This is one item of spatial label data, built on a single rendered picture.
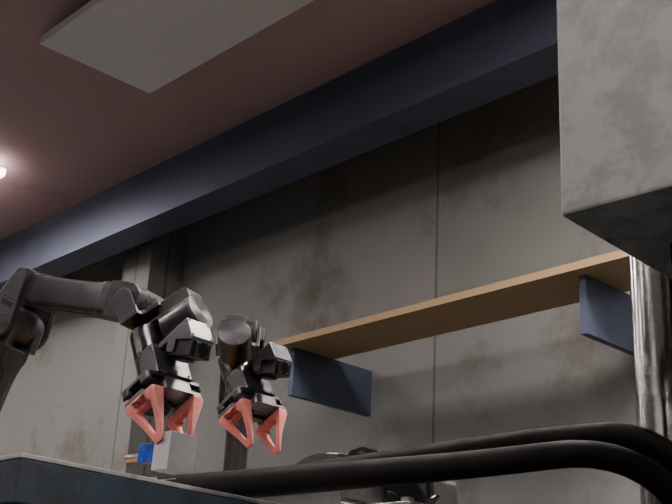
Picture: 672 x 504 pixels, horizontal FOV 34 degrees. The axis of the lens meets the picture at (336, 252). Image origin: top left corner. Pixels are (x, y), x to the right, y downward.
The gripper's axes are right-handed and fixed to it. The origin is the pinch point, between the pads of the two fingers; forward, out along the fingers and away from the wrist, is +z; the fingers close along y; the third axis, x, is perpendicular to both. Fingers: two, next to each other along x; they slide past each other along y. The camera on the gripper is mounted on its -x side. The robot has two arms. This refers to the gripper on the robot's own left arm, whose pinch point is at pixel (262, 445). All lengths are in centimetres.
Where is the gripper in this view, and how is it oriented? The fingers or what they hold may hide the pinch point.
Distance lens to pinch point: 189.8
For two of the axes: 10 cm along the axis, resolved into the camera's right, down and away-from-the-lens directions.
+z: 3.2, 7.0, -6.4
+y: 6.8, 3.0, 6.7
